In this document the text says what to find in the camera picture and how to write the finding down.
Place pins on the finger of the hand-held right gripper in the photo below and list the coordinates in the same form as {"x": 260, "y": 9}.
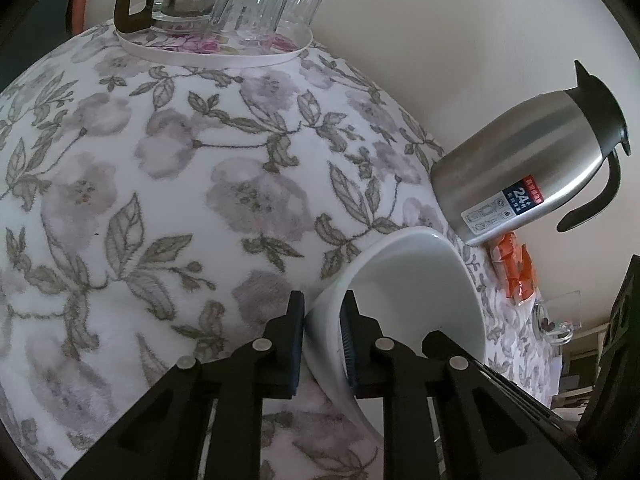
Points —
{"x": 625, "y": 385}

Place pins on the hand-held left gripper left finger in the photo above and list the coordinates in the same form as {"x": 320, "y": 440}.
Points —
{"x": 298, "y": 345}

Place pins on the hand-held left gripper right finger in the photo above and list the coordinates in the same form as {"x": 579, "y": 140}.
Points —
{"x": 346, "y": 350}

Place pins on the white bowl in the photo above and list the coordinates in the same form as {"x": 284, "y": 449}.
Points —
{"x": 415, "y": 285}

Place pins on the clear glass mug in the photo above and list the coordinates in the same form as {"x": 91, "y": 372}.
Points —
{"x": 562, "y": 310}

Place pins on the dark brown lump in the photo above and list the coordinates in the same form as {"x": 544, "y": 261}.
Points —
{"x": 546, "y": 323}

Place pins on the orange snack packet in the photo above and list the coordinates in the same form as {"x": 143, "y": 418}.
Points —
{"x": 507, "y": 255}
{"x": 522, "y": 285}

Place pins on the floral grey tablecloth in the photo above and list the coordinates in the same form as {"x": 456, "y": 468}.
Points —
{"x": 150, "y": 185}

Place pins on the stainless steel thermos jug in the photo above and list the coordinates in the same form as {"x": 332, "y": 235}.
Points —
{"x": 515, "y": 160}

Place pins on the white round tray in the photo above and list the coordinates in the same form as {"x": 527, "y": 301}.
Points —
{"x": 225, "y": 52}

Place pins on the clear glass tumbler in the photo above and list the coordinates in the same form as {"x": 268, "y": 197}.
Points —
{"x": 302, "y": 5}
{"x": 250, "y": 7}

